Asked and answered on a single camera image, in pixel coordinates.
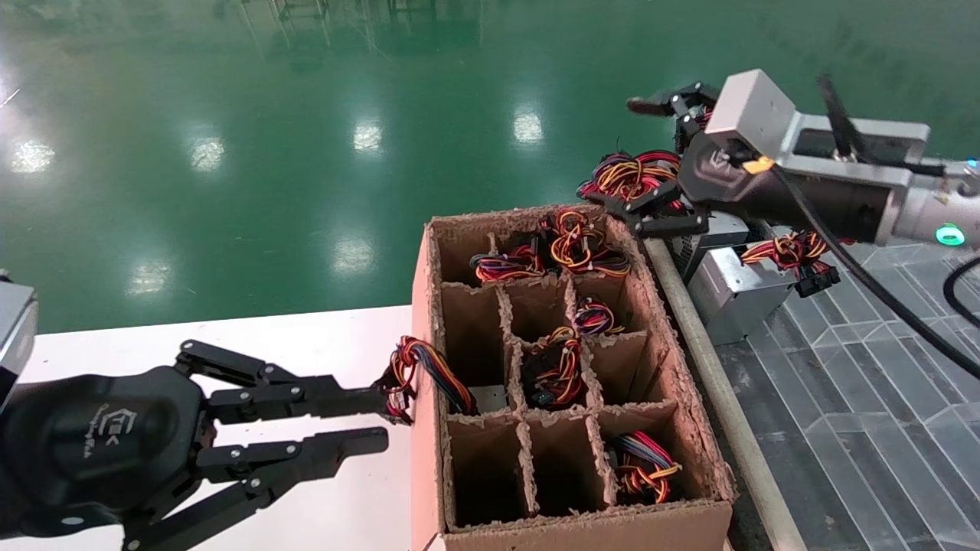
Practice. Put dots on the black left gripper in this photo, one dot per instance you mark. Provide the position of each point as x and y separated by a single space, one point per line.
99 444

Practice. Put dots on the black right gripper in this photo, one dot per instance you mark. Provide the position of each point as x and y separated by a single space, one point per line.
720 184

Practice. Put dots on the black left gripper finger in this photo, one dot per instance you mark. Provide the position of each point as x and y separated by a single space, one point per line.
337 448

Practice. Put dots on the cardboard box with dividers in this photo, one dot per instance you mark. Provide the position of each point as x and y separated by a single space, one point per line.
425 474

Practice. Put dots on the transparent plastic compartment tray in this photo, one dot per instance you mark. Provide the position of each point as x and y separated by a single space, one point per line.
880 428

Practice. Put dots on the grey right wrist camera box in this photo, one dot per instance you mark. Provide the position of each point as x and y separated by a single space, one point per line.
754 115

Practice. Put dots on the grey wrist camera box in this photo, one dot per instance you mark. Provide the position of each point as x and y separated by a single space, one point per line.
15 337
754 115

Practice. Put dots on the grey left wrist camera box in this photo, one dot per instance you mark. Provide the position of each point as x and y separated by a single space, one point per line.
15 337

